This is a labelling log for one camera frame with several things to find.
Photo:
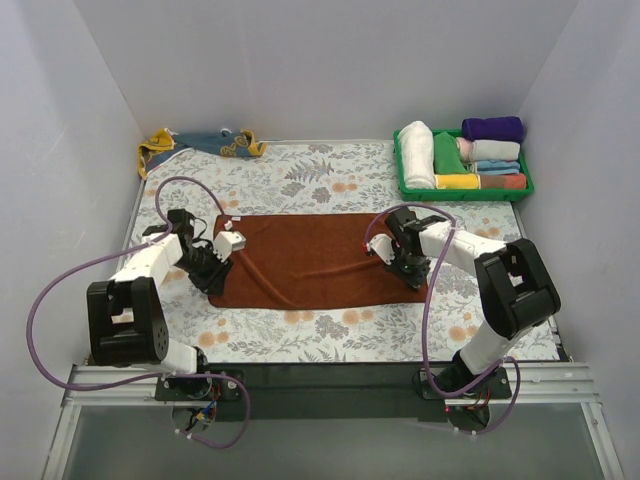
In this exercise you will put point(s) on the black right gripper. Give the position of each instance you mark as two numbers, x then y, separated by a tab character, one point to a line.
407	271

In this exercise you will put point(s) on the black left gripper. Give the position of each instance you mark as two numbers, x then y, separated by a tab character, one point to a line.
213	273

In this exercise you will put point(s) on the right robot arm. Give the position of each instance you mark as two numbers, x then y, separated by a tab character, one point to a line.
516	290

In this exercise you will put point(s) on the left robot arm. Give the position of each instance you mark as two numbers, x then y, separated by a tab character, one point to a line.
127	326

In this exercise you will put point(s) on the green plastic tray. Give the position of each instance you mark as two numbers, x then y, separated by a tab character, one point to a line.
460	195

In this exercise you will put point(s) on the yellow rolled towel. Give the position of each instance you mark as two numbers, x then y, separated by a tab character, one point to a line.
467	181

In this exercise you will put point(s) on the green rolled towel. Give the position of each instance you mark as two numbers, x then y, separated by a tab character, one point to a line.
447	157

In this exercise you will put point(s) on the floral patterned table mat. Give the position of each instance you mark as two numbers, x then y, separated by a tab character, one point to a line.
301	179

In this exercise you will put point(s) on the blue yellow crumpled cloth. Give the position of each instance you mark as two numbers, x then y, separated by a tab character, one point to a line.
165	144

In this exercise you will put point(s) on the red brown rolled towel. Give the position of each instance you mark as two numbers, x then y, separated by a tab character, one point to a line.
503	182

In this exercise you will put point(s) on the white rolled towel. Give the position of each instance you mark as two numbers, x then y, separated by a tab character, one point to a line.
416	143

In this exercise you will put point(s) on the pink rolled towel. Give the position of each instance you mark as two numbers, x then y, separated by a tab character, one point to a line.
465	148

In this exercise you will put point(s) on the grey rolled towel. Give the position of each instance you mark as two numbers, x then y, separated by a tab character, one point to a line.
493	150

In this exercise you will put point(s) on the light blue rolled towel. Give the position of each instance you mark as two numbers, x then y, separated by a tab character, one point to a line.
489	167

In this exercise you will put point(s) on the purple rolled towel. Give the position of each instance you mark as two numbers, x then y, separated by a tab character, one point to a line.
509	128

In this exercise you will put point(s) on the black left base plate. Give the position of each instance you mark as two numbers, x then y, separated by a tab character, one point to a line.
201	389

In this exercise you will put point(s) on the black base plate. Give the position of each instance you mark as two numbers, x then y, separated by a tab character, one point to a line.
201	389
495	382

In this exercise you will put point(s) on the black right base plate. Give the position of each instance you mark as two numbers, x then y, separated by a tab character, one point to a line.
495	382

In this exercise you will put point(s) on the aluminium frame rail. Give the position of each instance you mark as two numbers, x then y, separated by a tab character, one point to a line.
338	421

